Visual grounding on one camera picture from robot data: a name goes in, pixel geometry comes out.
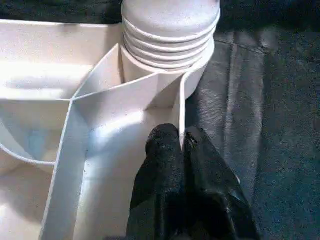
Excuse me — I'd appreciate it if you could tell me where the white plastic table leg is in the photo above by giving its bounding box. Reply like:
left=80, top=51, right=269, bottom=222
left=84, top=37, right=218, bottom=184
left=120, top=0, right=222, bottom=73

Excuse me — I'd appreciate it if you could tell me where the black work mat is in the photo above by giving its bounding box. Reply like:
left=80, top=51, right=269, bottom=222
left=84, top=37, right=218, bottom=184
left=0, top=0, right=320, bottom=240

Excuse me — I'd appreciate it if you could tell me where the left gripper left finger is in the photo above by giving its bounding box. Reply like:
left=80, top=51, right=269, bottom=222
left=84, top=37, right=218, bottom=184
left=126, top=123, right=186, bottom=240

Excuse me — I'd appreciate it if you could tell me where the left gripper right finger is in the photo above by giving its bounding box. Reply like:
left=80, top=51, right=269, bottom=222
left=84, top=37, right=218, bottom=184
left=179, top=126, right=262, bottom=240

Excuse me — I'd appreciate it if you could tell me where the white plastic table top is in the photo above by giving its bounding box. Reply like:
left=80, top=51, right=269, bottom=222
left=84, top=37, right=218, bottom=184
left=0, top=18, right=242, bottom=240

